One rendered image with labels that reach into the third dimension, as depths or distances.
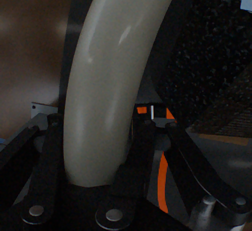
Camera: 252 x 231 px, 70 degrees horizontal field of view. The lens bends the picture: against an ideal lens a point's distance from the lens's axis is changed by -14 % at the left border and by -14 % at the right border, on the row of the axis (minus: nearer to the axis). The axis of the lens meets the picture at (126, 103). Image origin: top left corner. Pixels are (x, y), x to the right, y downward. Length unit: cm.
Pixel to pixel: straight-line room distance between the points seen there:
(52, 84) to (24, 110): 26
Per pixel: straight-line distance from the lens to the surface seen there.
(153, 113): 104
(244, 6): 27
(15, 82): 125
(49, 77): 114
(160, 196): 137
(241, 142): 115
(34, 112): 122
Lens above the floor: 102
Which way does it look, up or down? 72 degrees down
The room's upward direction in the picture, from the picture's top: 169 degrees counter-clockwise
